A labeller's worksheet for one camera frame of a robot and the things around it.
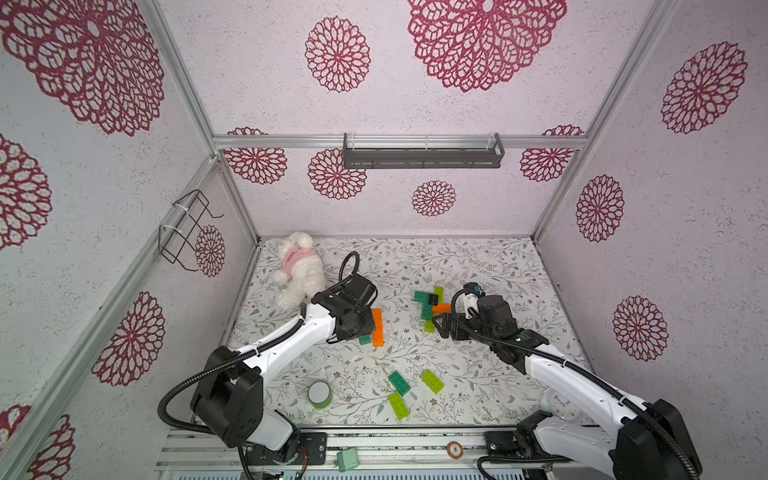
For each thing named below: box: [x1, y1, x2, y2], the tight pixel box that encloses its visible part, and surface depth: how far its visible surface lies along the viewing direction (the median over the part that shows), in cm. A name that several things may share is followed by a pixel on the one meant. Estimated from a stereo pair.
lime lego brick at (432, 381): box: [422, 370, 445, 395], surface depth 86 cm
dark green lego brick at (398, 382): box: [388, 370, 411, 397], surface depth 85 cm
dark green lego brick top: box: [421, 304, 432, 321], surface depth 98 cm
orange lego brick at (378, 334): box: [373, 320, 385, 347], surface depth 97 cm
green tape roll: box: [307, 380, 333, 409], surface depth 80 cm
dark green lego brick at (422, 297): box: [413, 291, 430, 307], surface depth 101 cm
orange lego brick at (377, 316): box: [372, 308, 383, 335], surface depth 99 cm
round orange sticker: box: [447, 441, 464, 460], surface depth 75 cm
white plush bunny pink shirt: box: [276, 231, 326, 311], surface depth 105 cm
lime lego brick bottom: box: [389, 392, 410, 421], surface depth 81 cm
